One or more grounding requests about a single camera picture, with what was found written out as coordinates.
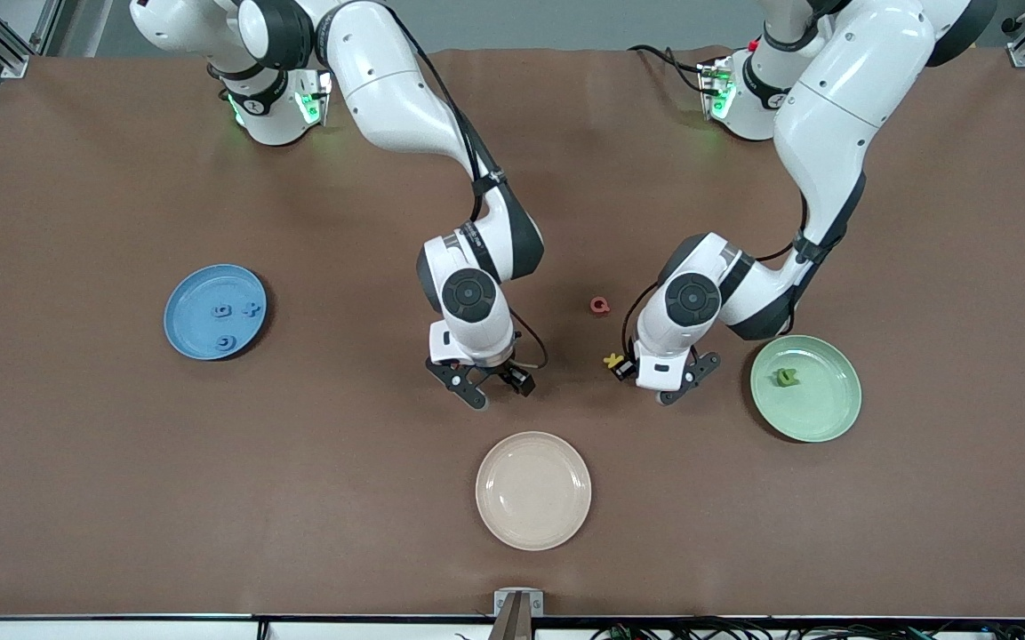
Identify beige round plate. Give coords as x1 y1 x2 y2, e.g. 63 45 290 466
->
475 431 593 552

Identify green round plate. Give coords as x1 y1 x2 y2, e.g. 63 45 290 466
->
750 335 862 444

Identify blue round plate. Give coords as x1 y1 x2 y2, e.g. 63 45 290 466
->
164 264 268 362

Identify brown table mat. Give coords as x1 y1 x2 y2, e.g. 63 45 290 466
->
0 44 1025 620

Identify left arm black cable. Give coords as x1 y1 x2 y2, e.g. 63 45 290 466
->
622 283 660 356

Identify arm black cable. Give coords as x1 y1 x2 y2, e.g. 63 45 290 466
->
622 283 660 356
405 44 549 370

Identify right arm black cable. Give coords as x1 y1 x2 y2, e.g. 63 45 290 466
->
405 44 549 370

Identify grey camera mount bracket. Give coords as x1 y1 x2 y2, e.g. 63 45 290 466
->
492 588 545 640

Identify black base power cable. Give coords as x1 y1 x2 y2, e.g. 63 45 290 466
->
628 43 710 94

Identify white table edge rail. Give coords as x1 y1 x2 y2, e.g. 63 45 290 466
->
0 616 1025 640

